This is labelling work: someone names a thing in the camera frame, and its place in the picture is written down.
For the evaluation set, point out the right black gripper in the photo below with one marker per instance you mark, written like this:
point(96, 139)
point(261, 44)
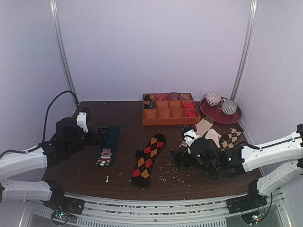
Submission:
point(183, 160)

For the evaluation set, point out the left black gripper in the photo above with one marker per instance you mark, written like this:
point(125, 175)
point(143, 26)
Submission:
point(100, 140)

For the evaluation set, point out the red yellow argyle sock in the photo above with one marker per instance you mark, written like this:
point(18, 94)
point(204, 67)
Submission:
point(145, 160)

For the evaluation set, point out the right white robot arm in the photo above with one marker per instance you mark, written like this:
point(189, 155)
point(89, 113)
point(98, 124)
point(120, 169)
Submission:
point(245, 157)

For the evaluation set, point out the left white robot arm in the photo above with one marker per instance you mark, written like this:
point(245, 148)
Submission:
point(71, 136)

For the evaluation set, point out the dark green reindeer sock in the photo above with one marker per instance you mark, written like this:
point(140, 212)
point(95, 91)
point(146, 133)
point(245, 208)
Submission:
point(107, 151)

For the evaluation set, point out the beige striped sock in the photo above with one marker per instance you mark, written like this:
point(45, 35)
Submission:
point(212, 134)
point(203, 126)

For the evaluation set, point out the red rolled sock lower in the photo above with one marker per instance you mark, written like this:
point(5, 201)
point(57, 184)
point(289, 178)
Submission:
point(190, 113)

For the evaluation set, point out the red rolled sock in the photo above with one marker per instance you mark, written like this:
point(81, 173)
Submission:
point(188, 105)
point(190, 113)

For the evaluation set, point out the red rolled sock upper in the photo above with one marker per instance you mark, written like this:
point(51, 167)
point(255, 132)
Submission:
point(188, 105)

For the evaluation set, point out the wooden compartment tray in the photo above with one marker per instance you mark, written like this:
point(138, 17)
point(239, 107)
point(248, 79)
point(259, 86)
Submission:
point(169, 109)

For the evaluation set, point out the red round plate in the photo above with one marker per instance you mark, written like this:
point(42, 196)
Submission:
point(216, 113)

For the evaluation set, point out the brown beige argyle sock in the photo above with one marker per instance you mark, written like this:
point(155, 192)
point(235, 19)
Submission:
point(229, 139)

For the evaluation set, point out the black white rolled sock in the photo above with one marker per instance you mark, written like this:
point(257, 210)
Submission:
point(150, 105)

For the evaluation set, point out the white patterned bowl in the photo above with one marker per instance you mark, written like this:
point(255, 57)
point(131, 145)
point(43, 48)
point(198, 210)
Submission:
point(213, 99)

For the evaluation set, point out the striped grey mug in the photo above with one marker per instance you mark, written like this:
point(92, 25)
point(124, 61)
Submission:
point(229, 107)

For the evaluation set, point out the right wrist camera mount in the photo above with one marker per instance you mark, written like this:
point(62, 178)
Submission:
point(189, 136)

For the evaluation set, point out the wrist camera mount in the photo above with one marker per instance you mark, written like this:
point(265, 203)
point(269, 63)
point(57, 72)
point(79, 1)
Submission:
point(82, 118)
point(189, 136)

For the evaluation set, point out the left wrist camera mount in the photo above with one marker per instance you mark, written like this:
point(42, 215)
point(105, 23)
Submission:
point(82, 118)

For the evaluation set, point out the front aluminium rail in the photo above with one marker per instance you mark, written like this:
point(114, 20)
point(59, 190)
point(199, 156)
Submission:
point(103, 212)

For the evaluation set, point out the right aluminium frame post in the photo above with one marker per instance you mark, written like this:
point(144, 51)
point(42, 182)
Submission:
point(248, 43)

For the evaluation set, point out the aluminium frame post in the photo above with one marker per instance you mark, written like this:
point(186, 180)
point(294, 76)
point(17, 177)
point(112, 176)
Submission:
point(248, 43)
point(57, 26)

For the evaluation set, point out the left aluminium frame post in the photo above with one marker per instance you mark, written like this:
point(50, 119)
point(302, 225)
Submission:
point(57, 26)

